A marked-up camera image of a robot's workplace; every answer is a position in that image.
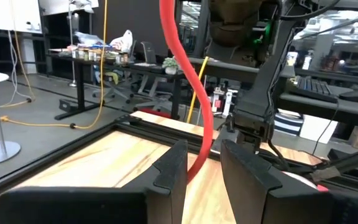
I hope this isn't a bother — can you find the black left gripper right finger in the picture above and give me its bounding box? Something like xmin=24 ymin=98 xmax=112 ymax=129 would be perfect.
xmin=221 ymin=139 xmax=358 ymax=224

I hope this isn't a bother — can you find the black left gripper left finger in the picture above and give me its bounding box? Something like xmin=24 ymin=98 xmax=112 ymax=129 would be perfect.
xmin=0 ymin=139 xmax=188 ymax=224

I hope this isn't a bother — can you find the red cord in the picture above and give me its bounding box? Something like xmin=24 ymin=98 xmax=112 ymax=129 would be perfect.
xmin=158 ymin=0 xmax=214 ymax=185

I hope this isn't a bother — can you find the black keyboard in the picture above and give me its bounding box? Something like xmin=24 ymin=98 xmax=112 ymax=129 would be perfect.
xmin=290 ymin=75 xmax=339 ymax=104

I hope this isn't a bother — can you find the red plastic crate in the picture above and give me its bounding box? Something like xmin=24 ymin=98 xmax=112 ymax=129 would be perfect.
xmin=139 ymin=106 xmax=172 ymax=120

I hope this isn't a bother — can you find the grey desk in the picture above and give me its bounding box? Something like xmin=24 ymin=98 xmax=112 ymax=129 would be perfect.
xmin=188 ymin=55 xmax=358 ymax=129

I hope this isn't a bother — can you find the black computer mouse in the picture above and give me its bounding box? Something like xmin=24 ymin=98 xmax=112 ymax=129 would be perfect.
xmin=338 ymin=90 xmax=358 ymax=105

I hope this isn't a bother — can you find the potted plant white pot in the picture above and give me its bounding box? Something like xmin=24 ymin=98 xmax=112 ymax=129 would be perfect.
xmin=161 ymin=56 xmax=180 ymax=76

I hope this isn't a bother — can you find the black standing desk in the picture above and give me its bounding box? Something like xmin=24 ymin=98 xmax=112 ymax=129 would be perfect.
xmin=46 ymin=50 xmax=188 ymax=122

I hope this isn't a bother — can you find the white plastic bag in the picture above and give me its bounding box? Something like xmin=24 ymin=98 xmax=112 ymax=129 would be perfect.
xmin=109 ymin=29 xmax=134 ymax=54

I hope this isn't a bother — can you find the whiteboard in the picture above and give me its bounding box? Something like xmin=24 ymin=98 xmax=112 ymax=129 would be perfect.
xmin=0 ymin=0 xmax=43 ymax=35

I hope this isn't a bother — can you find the yellow power cable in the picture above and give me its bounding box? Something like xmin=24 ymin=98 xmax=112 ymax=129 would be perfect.
xmin=185 ymin=55 xmax=210 ymax=124
xmin=0 ymin=0 xmax=109 ymax=131

